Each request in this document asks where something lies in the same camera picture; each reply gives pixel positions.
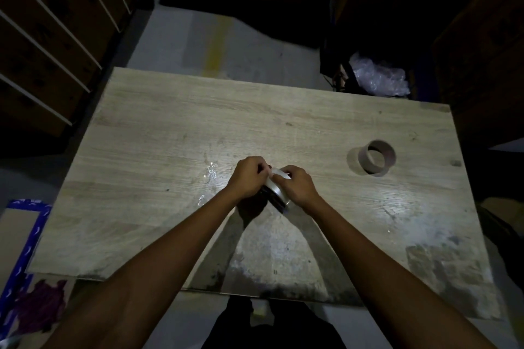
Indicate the person's left hand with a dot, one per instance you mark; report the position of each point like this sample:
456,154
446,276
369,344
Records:
245,179

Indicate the person's right hand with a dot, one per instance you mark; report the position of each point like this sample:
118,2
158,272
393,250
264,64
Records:
299,189

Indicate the person's left thumb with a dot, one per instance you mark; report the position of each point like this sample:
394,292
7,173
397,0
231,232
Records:
263,169

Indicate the person's right thumb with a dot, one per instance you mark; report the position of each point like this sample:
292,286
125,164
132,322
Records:
283,181

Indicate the clear tape roll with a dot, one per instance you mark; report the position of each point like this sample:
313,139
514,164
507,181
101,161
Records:
277,190

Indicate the person's right forearm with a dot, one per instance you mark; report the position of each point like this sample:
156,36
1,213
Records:
389,279

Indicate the person's left forearm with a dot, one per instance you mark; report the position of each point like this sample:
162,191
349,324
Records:
151,279

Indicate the small clear tape scrap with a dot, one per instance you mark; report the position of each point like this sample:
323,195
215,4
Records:
201,200

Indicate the empty cardboard tape core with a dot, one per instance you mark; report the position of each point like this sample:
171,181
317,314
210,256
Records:
377,157

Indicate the crumpled clear plastic bag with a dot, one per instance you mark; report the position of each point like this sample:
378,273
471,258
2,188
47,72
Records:
378,75

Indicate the person's dark trousers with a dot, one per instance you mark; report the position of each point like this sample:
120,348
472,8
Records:
272,328

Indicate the blue edged cardboard sheet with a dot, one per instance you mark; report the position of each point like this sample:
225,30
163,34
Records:
18,254

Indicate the purple cloth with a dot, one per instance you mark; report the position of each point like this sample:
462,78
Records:
39,306

